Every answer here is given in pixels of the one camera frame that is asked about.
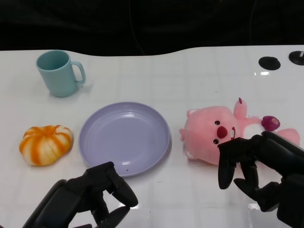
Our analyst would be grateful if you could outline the orange white striped pumpkin toy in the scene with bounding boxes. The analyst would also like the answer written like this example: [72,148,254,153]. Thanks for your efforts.
[19,124,74,166]

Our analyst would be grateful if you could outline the teal plastic mug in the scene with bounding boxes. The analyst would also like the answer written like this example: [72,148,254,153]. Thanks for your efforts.
[36,50,86,98]

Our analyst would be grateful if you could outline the black round table grommet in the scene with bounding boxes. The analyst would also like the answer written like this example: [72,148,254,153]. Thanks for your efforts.
[258,56,281,71]
[288,50,304,65]

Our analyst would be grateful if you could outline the black backdrop cloth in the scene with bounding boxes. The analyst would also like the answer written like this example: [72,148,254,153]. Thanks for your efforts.
[0,0,304,57]

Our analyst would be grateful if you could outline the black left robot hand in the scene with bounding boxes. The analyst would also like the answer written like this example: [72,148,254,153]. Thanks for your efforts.
[22,161,139,228]

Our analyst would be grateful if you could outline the pink beaver plush doll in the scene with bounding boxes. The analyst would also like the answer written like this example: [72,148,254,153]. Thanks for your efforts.
[179,97,301,166]

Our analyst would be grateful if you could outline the thin black hanging cable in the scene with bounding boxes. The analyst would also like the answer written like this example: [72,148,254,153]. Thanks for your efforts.
[248,0,257,46]
[129,0,145,55]

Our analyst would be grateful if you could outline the lavender plastic plate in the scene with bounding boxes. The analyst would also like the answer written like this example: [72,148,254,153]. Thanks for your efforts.
[78,101,171,178]

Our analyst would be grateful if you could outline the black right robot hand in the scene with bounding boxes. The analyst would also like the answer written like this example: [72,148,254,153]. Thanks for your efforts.
[218,132,304,228]

